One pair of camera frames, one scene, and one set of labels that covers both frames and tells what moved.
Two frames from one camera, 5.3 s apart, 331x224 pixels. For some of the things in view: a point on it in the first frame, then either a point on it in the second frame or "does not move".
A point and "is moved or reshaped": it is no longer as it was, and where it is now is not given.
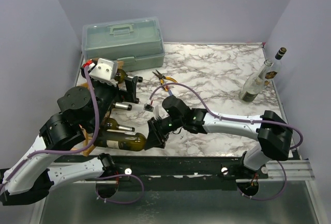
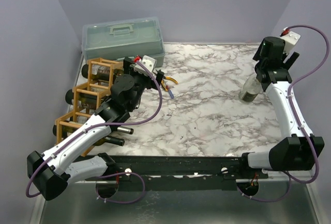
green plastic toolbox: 136,43 does not move
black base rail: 153,173 does not move
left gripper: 121,94 to 132,72
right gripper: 157,131 to 291,59
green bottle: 133,142 is moved or reshaped
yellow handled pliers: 161,77 does not move
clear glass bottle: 251,88 does not move
